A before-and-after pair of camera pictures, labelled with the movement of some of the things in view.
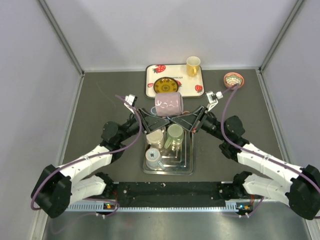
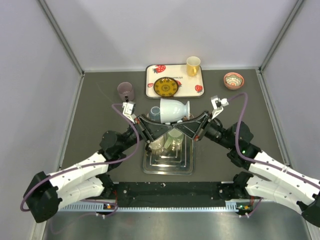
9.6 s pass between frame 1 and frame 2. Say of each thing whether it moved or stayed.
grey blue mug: stayed
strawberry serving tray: stayed
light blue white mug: moved
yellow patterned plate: stayed
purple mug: moved
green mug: stayed
